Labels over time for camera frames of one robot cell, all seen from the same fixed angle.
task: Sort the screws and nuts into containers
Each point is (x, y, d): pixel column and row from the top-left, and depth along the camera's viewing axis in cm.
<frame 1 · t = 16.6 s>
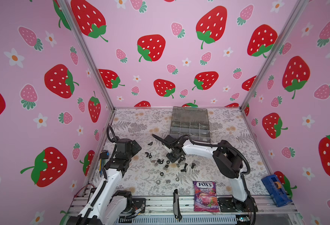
left hand: (132, 146, 83), fingers open
right hand: (171, 157, 93), fingers open
grey plastic organizer box: (191, 121, 116), on the table
blue tape dispenser: (275, 191, 76), point 5 cm above the table
black wing nut far: (150, 143, 100), on the table
black bolt lower: (184, 169, 88), on the table
black bolt right: (193, 165, 90), on the table
black hex nut: (161, 175, 87), on the table
silver hex nut left: (158, 182, 83), on the table
black nuts cluster: (161, 161, 92), on the table
hex key set: (103, 155, 95), on the table

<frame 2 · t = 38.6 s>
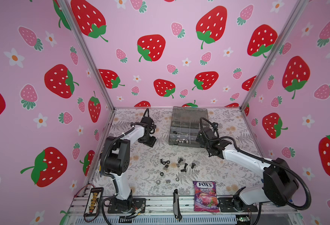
left hand: (149, 142, 97), fingers open
right hand: (204, 136, 88), fingers open
silver wing nuts pile: (182, 140, 101), point 2 cm above the table
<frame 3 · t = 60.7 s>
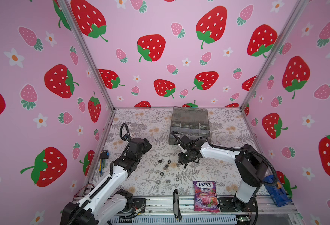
left hand: (143, 143, 83), fingers open
right hand: (180, 160, 88), fingers open
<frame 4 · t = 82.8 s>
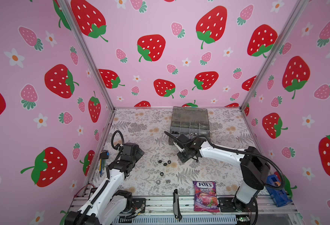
left hand: (136, 153, 85), fingers open
right hand: (181, 155, 87), fingers closed
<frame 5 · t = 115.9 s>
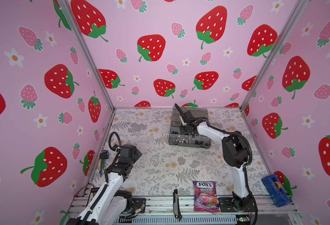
left hand: (133, 153, 84), fingers open
right hand: (183, 127, 100), fingers open
